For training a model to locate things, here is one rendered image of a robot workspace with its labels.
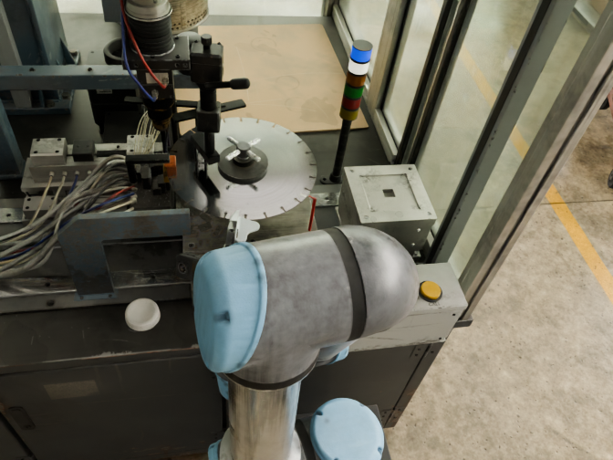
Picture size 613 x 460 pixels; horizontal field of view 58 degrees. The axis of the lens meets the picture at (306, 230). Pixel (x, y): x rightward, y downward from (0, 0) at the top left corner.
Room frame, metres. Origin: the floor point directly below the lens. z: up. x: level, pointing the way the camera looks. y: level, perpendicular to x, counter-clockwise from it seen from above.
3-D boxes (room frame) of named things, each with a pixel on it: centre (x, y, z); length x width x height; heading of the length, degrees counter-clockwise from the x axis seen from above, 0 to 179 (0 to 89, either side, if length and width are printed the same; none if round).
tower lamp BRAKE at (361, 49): (1.11, -0.06, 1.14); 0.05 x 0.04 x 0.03; 17
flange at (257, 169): (0.90, 0.16, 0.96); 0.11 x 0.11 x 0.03
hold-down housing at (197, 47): (0.85, 0.22, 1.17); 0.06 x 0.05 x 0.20; 98
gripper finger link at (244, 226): (0.71, 0.12, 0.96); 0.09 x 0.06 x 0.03; 6
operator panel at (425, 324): (0.67, -0.19, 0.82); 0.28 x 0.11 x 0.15; 107
